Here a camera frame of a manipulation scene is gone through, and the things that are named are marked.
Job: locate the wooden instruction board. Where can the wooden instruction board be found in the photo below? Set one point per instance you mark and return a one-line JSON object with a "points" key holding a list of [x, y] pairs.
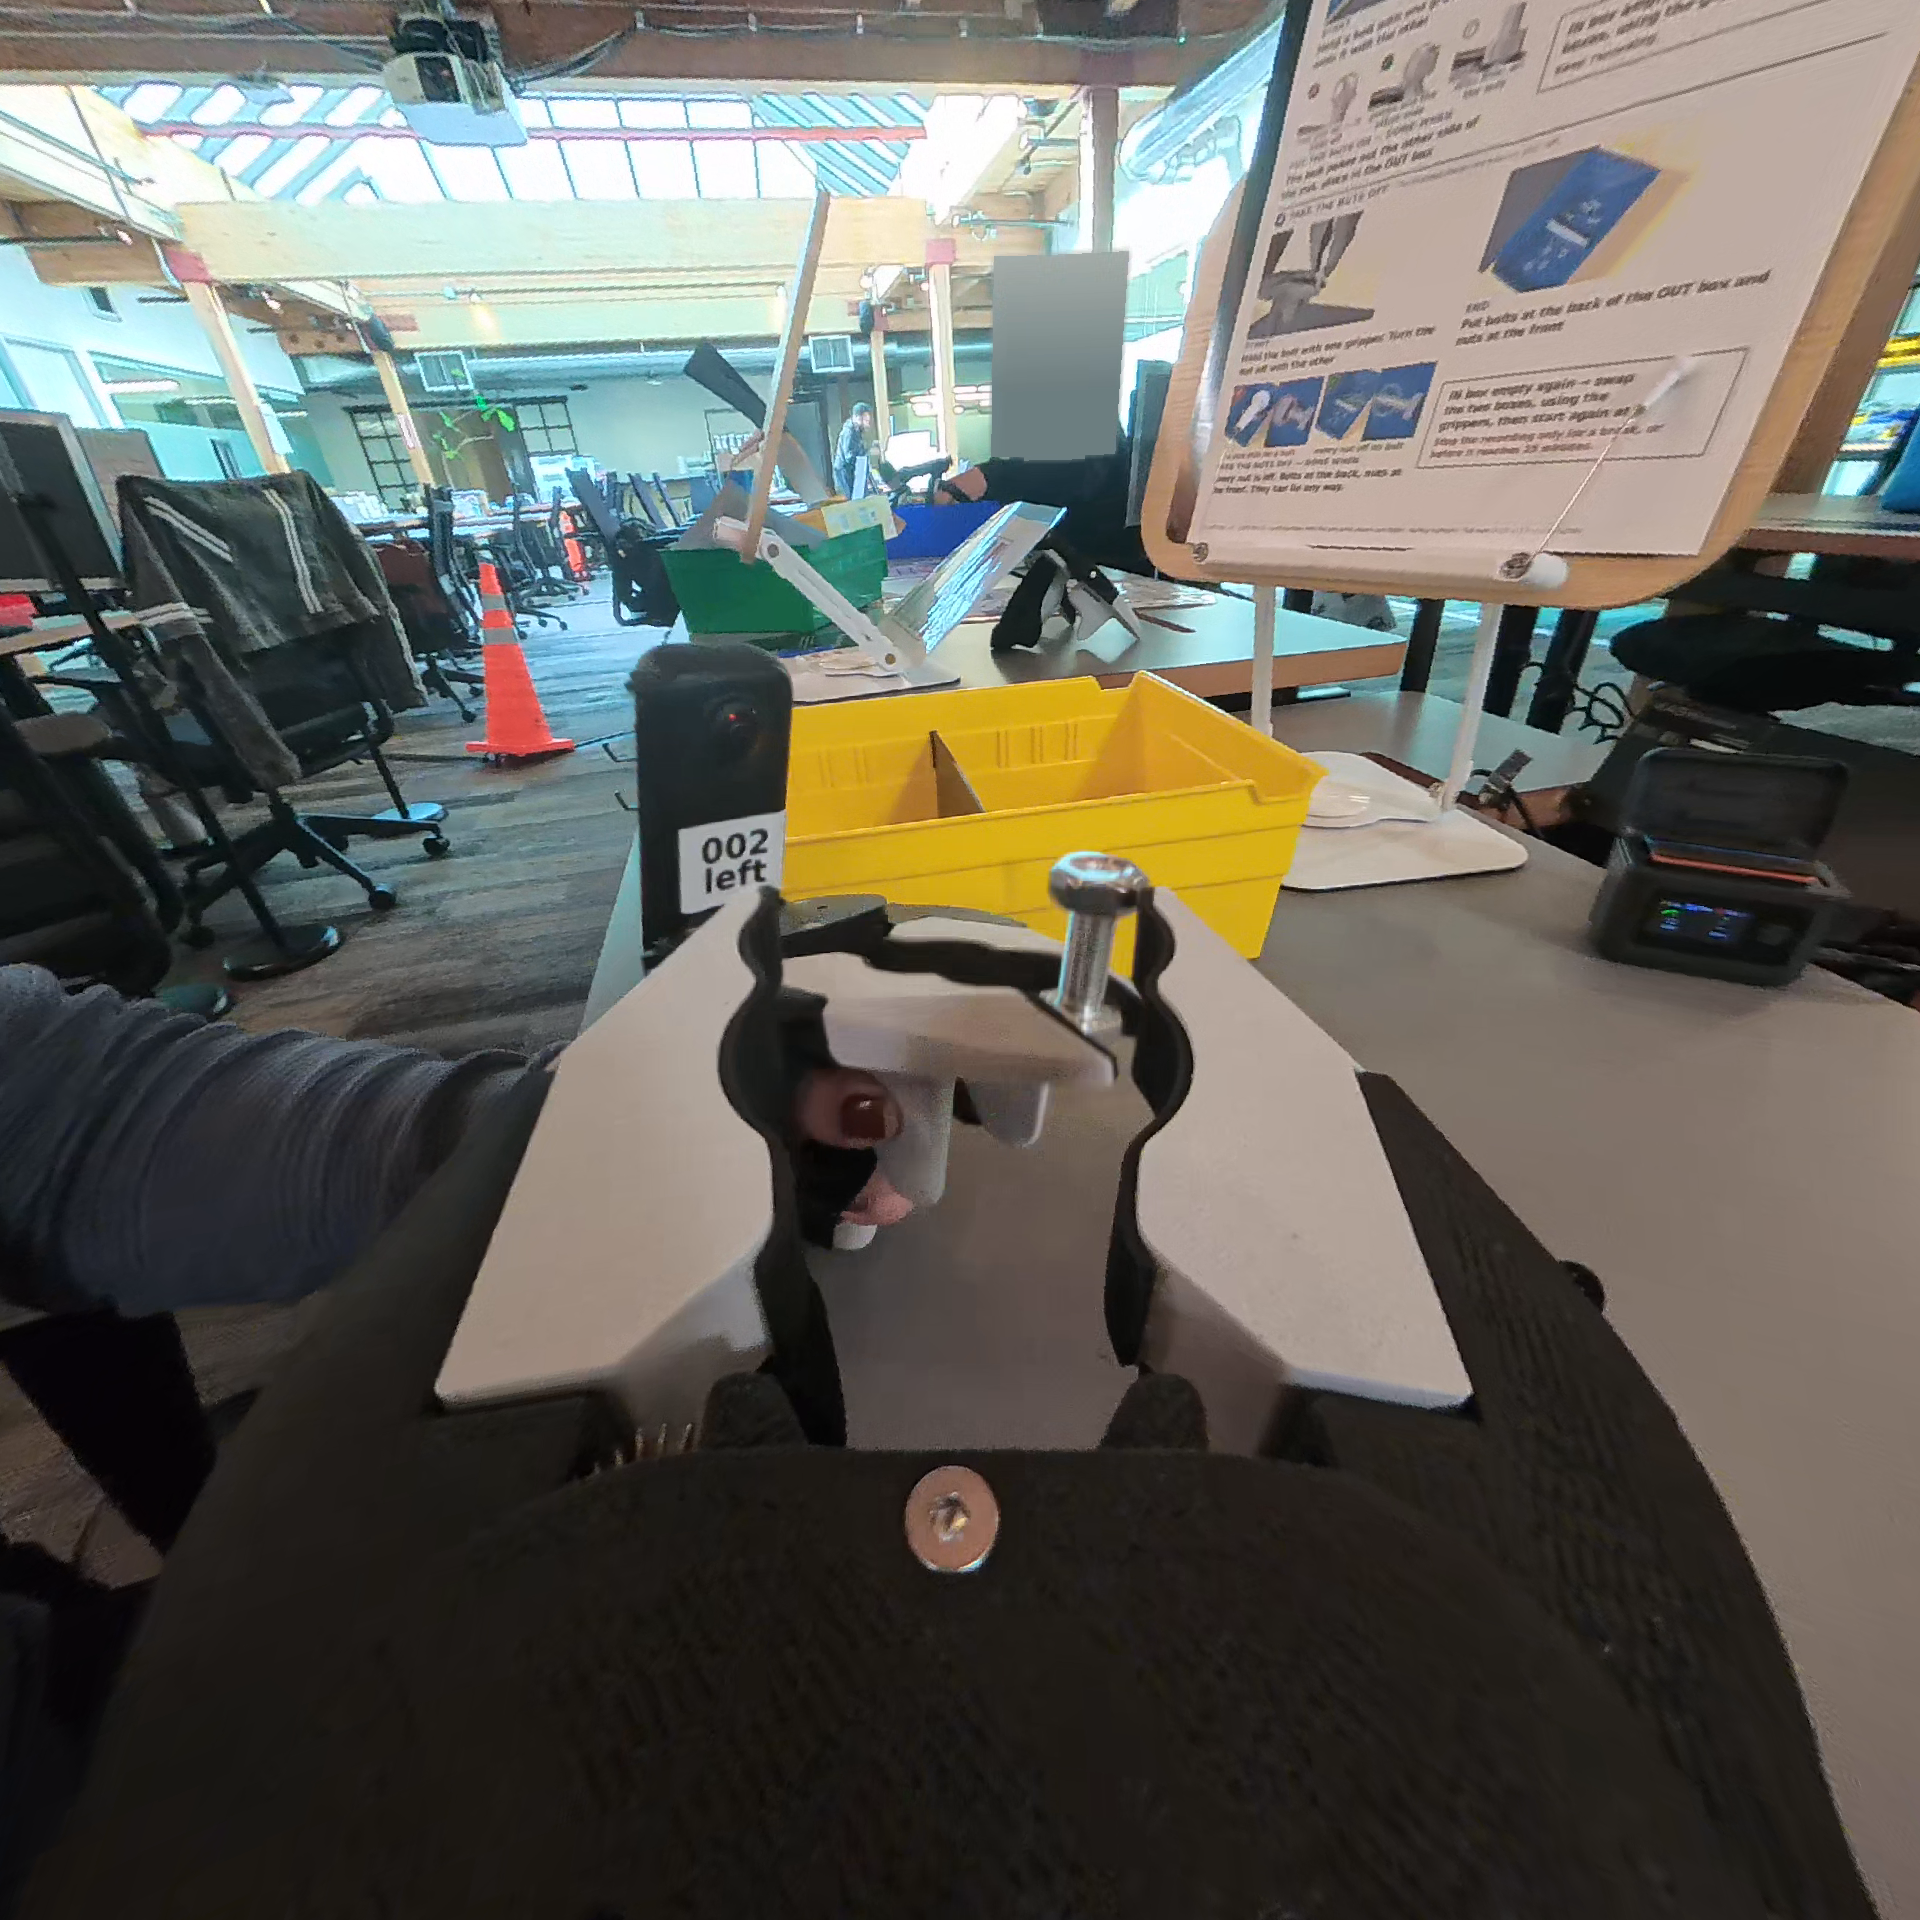
{"points": [[1422, 580]]}

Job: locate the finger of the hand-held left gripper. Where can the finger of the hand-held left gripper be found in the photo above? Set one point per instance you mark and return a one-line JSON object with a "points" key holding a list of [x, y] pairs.
{"points": [[964, 1027], [979, 931]]}

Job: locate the computer monitor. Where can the computer monitor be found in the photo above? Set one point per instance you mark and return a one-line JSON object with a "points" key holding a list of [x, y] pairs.
{"points": [[54, 506]]}

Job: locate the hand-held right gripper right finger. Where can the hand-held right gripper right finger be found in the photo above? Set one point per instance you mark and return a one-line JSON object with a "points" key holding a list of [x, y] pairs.
{"points": [[1291, 1201]]}

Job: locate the person's left hand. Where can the person's left hand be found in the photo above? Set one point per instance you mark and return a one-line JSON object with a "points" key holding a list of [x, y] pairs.
{"points": [[850, 1114]]}

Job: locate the yellow divided plastic bin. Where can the yellow divided plastic bin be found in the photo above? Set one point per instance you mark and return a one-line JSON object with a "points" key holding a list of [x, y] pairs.
{"points": [[929, 872]]}

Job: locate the ceiling projector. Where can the ceiling projector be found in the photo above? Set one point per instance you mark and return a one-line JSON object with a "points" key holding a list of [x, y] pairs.
{"points": [[450, 79]]}

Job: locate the orange traffic cone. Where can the orange traffic cone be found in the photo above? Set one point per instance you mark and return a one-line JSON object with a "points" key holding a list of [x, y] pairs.
{"points": [[512, 690]]}

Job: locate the wooden pillar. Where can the wooden pillar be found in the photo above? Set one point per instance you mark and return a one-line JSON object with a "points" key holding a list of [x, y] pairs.
{"points": [[1865, 342]]}

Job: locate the white instruction sheet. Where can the white instruction sheet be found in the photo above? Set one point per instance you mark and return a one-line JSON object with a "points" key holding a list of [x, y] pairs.
{"points": [[1575, 225]]}

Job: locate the person's left forearm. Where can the person's left forearm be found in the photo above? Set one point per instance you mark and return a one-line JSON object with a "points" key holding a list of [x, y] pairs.
{"points": [[224, 1153]]}

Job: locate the white board stand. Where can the white board stand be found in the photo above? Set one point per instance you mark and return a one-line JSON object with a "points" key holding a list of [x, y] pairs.
{"points": [[1422, 860]]}

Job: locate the black folded stand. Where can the black folded stand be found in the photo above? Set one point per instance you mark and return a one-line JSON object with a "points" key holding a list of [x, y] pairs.
{"points": [[1047, 603]]}

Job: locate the thin wooden board with stand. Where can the thin wooden board with stand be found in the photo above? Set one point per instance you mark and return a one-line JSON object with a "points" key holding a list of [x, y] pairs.
{"points": [[788, 380]]}

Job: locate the blue plastic bin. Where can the blue plastic bin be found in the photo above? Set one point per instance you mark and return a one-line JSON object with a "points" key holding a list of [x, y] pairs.
{"points": [[943, 528]]}

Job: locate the tilted tablet screen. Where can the tilted tablet screen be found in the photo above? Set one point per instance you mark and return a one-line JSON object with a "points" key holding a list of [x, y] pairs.
{"points": [[979, 576]]}

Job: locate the small black clip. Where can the small black clip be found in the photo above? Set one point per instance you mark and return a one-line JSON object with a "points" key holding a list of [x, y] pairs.
{"points": [[1498, 777]]}

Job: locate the black office chair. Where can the black office chair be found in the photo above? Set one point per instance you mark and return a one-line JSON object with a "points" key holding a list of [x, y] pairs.
{"points": [[298, 846]]}

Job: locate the grey striped jacket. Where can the grey striped jacket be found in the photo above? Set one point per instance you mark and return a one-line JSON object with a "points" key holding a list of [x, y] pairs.
{"points": [[254, 603]]}

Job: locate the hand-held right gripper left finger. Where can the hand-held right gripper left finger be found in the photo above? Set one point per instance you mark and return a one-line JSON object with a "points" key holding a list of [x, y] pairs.
{"points": [[601, 1201]]}

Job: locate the silver steel bolt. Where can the silver steel bolt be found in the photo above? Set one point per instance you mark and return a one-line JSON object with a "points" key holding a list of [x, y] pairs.
{"points": [[1086, 964]]}

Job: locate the green plastic bin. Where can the green plastic bin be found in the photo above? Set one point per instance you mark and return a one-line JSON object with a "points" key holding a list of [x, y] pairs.
{"points": [[766, 594]]}

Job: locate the black bag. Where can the black bag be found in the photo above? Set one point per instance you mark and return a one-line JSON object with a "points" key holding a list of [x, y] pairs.
{"points": [[1757, 658]]}

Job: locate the black bin divider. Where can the black bin divider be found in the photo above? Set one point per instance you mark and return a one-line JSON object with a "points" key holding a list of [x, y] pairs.
{"points": [[957, 777]]}

